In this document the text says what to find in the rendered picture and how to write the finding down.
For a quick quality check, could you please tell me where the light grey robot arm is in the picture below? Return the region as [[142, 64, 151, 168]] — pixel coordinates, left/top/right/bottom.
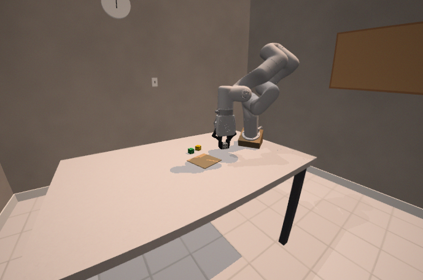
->
[[215, 43, 300, 141]]

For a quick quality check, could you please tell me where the brown flat mat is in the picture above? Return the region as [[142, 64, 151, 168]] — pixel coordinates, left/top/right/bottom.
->
[[187, 154, 222, 169]]

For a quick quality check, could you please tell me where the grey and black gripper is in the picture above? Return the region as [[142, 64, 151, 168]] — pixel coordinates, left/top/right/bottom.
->
[[212, 114, 236, 149]]

